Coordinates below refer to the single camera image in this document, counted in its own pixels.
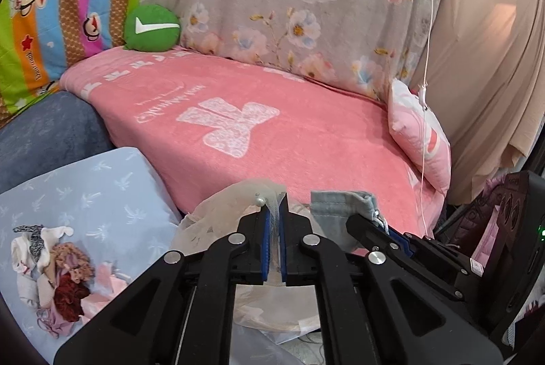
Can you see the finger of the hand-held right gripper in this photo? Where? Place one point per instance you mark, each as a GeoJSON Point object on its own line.
{"type": "Point", "coordinates": [434, 250]}
{"type": "Point", "coordinates": [366, 229]}

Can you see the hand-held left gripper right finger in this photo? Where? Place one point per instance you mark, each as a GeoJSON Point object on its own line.
{"type": "Point", "coordinates": [283, 245]}

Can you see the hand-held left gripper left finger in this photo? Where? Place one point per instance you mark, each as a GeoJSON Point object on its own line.
{"type": "Point", "coordinates": [266, 239]}

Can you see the translucent white plastic bag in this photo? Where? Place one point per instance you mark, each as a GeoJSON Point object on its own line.
{"type": "Point", "coordinates": [213, 216]}

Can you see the white gauze cloth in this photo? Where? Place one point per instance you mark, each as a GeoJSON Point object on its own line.
{"type": "Point", "coordinates": [23, 256]}

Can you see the pink patterned cloth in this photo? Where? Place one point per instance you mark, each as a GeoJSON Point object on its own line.
{"type": "Point", "coordinates": [485, 237]}

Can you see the pink printed blanket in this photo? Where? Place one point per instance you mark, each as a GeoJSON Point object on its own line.
{"type": "Point", "coordinates": [298, 143]}

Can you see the small pink pillow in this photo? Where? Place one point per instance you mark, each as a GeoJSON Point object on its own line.
{"type": "Point", "coordinates": [421, 143]}

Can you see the beige cloth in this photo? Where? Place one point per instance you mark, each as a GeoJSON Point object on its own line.
{"type": "Point", "coordinates": [489, 71]}

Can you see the light blue printed pillow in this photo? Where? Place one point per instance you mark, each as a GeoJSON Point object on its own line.
{"type": "Point", "coordinates": [106, 199]}

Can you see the pale pink cloth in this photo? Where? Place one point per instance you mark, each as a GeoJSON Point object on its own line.
{"type": "Point", "coordinates": [104, 284]}

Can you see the brown scrunchie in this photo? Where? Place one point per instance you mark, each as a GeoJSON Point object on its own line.
{"type": "Point", "coordinates": [70, 260]}

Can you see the dark red scrunchie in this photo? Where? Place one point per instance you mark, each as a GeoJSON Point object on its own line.
{"type": "Point", "coordinates": [70, 299]}

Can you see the green round cushion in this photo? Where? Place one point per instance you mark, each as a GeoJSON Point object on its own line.
{"type": "Point", "coordinates": [149, 35]}

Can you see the blue-grey cushion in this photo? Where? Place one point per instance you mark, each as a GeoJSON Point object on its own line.
{"type": "Point", "coordinates": [47, 135]}

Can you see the striped monkey print sheet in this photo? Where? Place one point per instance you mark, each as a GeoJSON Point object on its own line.
{"type": "Point", "coordinates": [64, 7]}

